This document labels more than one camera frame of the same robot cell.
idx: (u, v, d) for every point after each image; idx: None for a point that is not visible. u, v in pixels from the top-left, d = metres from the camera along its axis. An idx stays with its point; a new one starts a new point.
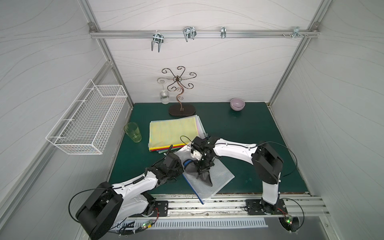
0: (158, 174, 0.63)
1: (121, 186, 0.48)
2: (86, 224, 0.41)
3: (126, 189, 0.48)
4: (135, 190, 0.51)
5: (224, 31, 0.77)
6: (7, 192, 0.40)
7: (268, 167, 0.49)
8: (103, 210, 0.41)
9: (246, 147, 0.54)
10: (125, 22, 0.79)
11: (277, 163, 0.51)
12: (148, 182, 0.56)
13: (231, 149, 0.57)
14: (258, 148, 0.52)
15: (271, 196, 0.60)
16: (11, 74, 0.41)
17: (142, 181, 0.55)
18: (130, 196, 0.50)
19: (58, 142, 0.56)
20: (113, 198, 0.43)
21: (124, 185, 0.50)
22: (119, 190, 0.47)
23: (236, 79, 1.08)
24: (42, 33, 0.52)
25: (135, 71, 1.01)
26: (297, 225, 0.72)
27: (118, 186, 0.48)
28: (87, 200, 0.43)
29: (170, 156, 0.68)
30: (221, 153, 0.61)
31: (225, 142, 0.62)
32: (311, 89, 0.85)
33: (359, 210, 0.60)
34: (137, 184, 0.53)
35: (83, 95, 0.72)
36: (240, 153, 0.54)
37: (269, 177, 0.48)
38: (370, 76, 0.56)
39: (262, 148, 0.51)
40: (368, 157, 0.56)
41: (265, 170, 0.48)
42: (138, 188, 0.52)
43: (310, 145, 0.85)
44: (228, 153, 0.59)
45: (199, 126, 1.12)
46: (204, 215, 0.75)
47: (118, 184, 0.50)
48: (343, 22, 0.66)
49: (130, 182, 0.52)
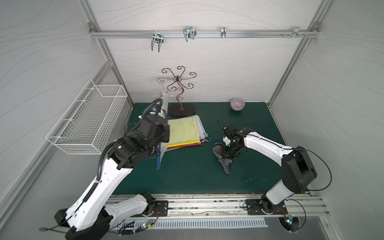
0: (130, 148, 0.39)
1: (72, 214, 0.36)
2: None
3: (79, 214, 0.36)
4: (93, 207, 0.38)
5: (224, 31, 0.77)
6: (7, 192, 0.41)
7: (296, 172, 0.45)
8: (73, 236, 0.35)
9: (279, 147, 0.53)
10: (125, 22, 0.79)
11: (307, 173, 0.48)
12: (107, 184, 0.38)
13: (262, 143, 0.56)
14: (292, 152, 0.49)
15: (277, 197, 0.60)
16: (12, 74, 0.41)
17: (98, 189, 0.37)
18: (94, 214, 0.39)
19: (58, 142, 0.56)
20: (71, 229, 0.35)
21: (75, 209, 0.36)
22: (73, 218, 0.36)
23: (236, 78, 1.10)
24: (42, 33, 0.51)
25: (135, 71, 1.01)
26: (297, 225, 0.72)
27: (69, 216, 0.36)
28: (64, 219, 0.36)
29: (147, 120, 0.41)
30: (250, 145, 0.61)
31: (258, 136, 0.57)
32: (310, 89, 0.86)
33: (359, 210, 0.61)
34: (91, 198, 0.37)
35: (83, 95, 0.72)
36: (271, 151, 0.52)
37: (295, 184, 0.45)
38: (370, 76, 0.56)
39: (297, 154, 0.50)
40: (368, 157, 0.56)
41: (292, 173, 0.45)
42: (97, 199, 0.37)
43: (310, 145, 0.85)
44: (257, 147, 0.57)
45: (199, 126, 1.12)
46: (204, 214, 0.75)
47: (71, 210, 0.37)
48: (343, 22, 0.66)
49: (84, 196, 0.37)
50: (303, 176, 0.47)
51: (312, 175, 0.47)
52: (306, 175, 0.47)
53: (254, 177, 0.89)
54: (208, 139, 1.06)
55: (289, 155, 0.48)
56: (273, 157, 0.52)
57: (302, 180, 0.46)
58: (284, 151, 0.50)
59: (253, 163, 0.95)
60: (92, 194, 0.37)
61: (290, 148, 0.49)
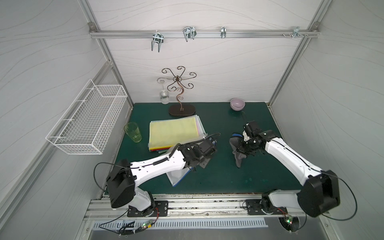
0: (191, 155, 0.54)
1: (139, 167, 0.45)
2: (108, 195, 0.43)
3: (145, 170, 0.45)
4: (153, 172, 0.46)
5: (224, 31, 0.77)
6: (7, 191, 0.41)
7: (321, 198, 0.41)
8: (120, 187, 0.40)
9: (306, 165, 0.47)
10: (125, 23, 0.79)
11: (330, 200, 0.43)
12: (170, 164, 0.49)
13: (286, 154, 0.51)
14: (319, 175, 0.43)
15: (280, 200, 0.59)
16: (12, 74, 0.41)
17: (164, 163, 0.49)
18: (148, 177, 0.46)
19: (58, 142, 0.56)
20: (128, 180, 0.41)
21: (142, 165, 0.46)
22: (137, 171, 0.44)
23: (236, 79, 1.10)
24: (42, 33, 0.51)
25: (135, 71, 1.02)
26: (297, 225, 0.72)
27: (136, 167, 0.45)
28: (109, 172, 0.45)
29: (208, 142, 0.58)
30: (272, 151, 0.55)
31: (284, 146, 0.54)
32: (311, 89, 0.85)
33: (359, 209, 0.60)
34: (158, 166, 0.47)
35: (83, 95, 0.72)
36: (295, 165, 0.47)
37: (313, 207, 0.42)
38: (370, 76, 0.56)
39: (325, 177, 0.45)
40: (367, 156, 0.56)
41: (315, 197, 0.41)
42: (158, 170, 0.47)
43: (310, 145, 0.85)
44: (280, 156, 0.53)
45: (199, 126, 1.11)
46: (204, 215, 0.75)
47: (136, 164, 0.46)
48: (342, 22, 0.67)
49: (151, 162, 0.48)
50: (325, 202, 0.43)
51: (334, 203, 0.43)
52: (329, 202, 0.43)
53: (254, 177, 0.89)
54: None
55: (315, 177, 0.43)
56: (295, 174, 0.48)
57: (322, 207, 0.42)
58: (311, 171, 0.45)
59: (253, 162, 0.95)
60: (159, 163, 0.48)
61: (319, 171, 0.45)
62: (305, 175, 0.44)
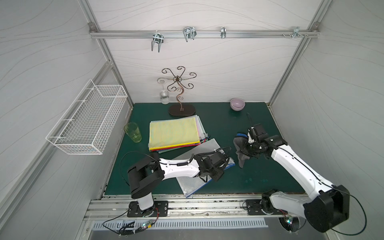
0: (201, 167, 0.59)
1: (166, 164, 0.50)
2: (130, 183, 0.45)
3: (169, 168, 0.49)
4: (176, 172, 0.50)
5: (224, 31, 0.77)
6: (7, 191, 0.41)
7: (330, 214, 0.39)
8: (148, 177, 0.44)
9: (317, 179, 0.44)
10: (125, 23, 0.79)
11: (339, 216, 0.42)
12: (189, 169, 0.55)
13: (294, 165, 0.49)
14: (330, 190, 0.42)
15: (280, 203, 0.60)
16: (12, 74, 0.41)
17: (185, 166, 0.54)
18: (169, 175, 0.49)
19: (58, 142, 0.56)
20: (157, 173, 0.44)
21: (169, 163, 0.51)
22: (164, 166, 0.48)
23: (236, 79, 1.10)
24: (42, 33, 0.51)
25: (135, 71, 1.02)
26: (297, 225, 0.72)
27: (164, 162, 0.49)
28: (138, 163, 0.48)
29: (219, 155, 0.64)
30: (279, 161, 0.53)
31: (292, 155, 0.52)
32: (311, 89, 0.85)
33: (359, 210, 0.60)
34: (180, 168, 0.52)
35: (83, 95, 0.72)
36: (305, 177, 0.45)
37: (321, 223, 0.41)
38: (370, 76, 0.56)
39: (335, 192, 0.41)
40: (367, 157, 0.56)
41: (325, 215, 0.39)
42: (179, 172, 0.52)
43: (310, 145, 0.85)
44: (287, 166, 0.50)
45: (199, 126, 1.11)
46: (204, 215, 0.75)
47: (164, 160, 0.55)
48: (343, 22, 0.66)
49: (175, 162, 0.53)
50: (334, 219, 0.41)
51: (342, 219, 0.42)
52: (336, 217, 0.42)
53: (254, 177, 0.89)
54: (208, 139, 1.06)
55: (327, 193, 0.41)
56: (304, 186, 0.46)
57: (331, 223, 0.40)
58: (321, 186, 0.43)
59: (253, 162, 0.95)
60: (182, 166, 0.53)
61: (330, 187, 0.42)
62: (316, 190, 0.42)
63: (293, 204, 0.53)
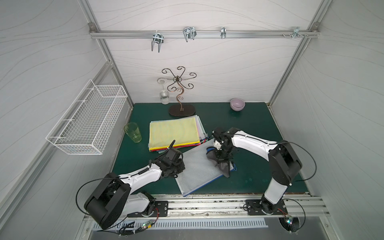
0: (162, 167, 0.63)
1: (128, 176, 0.49)
2: (95, 214, 0.41)
3: (132, 179, 0.49)
4: (139, 182, 0.51)
5: (224, 32, 0.78)
6: (7, 192, 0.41)
7: (283, 164, 0.47)
8: (112, 198, 0.42)
9: (265, 143, 0.55)
10: (125, 23, 0.79)
11: (293, 165, 0.50)
12: (152, 173, 0.57)
13: (249, 141, 0.58)
14: (277, 147, 0.51)
15: (274, 195, 0.60)
16: (11, 74, 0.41)
17: (147, 172, 0.56)
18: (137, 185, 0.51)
19: (58, 142, 0.56)
20: (121, 187, 0.43)
21: (130, 175, 0.50)
22: (127, 180, 0.48)
23: (236, 79, 1.08)
24: (43, 34, 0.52)
25: (136, 71, 1.02)
26: (297, 226, 0.72)
27: (124, 176, 0.49)
28: (94, 190, 0.44)
29: (172, 150, 0.69)
30: (239, 144, 0.62)
31: (245, 134, 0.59)
32: (311, 88, 0.86)
33: (360, 210, 0.61)
34: (143, 175, 0.53)
35: (83, 95, 0.72)
36: (258, 148, 0.54)
37: (283, 177, 0.47)
38: (371, 76, 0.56)
39: (283, 148, 0.52)
40: (368, 157, 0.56)
41: (279, 167, 0.47)
42: (144, 179, 0.53)
43: (310, 145, 0.85)
44: (245, 144, 0.59)
45: (199, 126, 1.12)
46: (204, 215, 0.75)
47: (124, 174, 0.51)
48: (343, 22, 0.66)
49: (136, 172, 0.54)
50: (290, 169, 0.49)
51: (296, 167, 0.49)
52: (292, 167, 0.49)
53: (255, 177, 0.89)
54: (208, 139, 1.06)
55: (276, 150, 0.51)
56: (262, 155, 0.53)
57: (289, 173, 0.48)
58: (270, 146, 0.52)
59: (253, 162, 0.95)
60: (144, 172, 0.55)
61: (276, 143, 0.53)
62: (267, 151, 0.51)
63: (279, 189, 0.55)
